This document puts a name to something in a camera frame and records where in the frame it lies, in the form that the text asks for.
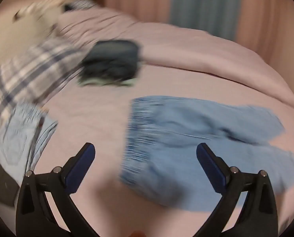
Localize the plaid cloth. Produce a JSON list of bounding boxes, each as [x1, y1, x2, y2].
[[0, 33, 88, 139]]

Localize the grey-blue curtain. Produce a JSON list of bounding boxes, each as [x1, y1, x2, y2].
[[170, 0, 243, 40]]

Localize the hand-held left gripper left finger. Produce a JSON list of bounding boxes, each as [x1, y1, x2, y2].
[[16, 142, 101, 237]]

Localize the pink curtain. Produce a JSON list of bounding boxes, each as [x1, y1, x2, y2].
[[105, 0, 294, 63]]

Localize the light blue jeans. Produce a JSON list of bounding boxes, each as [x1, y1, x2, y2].
[[0, 101, 58, 185]]

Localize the pink duvet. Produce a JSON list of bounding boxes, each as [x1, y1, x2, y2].
[[60, 7, 294, 106]]

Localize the dark folded clothes stack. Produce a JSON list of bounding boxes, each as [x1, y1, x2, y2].
[[76, 39, 144, 87]]

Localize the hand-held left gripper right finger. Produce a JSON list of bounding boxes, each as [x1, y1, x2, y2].
[[196, 143, 278, 237]]

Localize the light blue pants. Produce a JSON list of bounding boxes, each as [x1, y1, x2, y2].
[[118, 96, 294, 213]]

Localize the pink bed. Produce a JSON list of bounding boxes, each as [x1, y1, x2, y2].
[[0, 62, 294, 237]]

